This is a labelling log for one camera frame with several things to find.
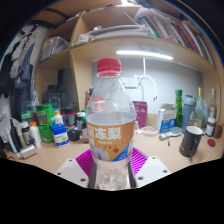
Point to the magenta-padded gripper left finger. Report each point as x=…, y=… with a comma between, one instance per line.
x=85, y=163

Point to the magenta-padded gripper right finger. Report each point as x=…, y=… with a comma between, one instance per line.
x=141, y=161

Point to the clear bottle with red cap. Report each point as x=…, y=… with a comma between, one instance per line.
x=110, y=133

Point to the small pink bowl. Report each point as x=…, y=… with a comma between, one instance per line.
x=149, y=130

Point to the white jar with blue lid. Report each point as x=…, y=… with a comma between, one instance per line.
x=60, y=135

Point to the light blue hairbrush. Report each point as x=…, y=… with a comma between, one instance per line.
x=170, y=133

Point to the magenta box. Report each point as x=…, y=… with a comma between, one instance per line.
x=140, y=114

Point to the white and blue carton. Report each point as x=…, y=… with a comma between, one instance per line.
x=166, y=120

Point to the black mug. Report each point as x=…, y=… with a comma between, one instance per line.
x=190, y=142

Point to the white bottle with orange cap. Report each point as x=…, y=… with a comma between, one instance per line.
x=35, y=134

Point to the silver can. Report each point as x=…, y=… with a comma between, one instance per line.
x=26, y=151

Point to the green jar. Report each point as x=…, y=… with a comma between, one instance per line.
x=45, y=114

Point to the green glass bottle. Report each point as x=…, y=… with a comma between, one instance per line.
x=179, y=106

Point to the grey shaker bottle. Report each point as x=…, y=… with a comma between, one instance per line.
x=189, y=114

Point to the flat round red coaster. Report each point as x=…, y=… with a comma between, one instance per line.
x=211, y=142

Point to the black box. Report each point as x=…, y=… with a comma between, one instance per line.
x=55, y=97

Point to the glass jar with white lid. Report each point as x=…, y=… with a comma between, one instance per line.
x=210, y=127

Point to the glass bottle with gold cap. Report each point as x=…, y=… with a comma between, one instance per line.
x=200, y=107

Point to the clear glass bottle white cap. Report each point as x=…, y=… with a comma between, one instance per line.
x=212, y=104

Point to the white shelf light bar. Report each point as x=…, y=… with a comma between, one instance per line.
x=144, y=54

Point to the blue-grey hanging garment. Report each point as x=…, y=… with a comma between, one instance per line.
x=23, y=75

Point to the black hanging garment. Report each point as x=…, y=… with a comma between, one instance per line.
x=5, y=78

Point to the wooden shelf unit with books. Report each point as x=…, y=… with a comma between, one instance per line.
x=133, y=43

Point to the white wall outlet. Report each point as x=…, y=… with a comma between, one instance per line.
x=130, y=82

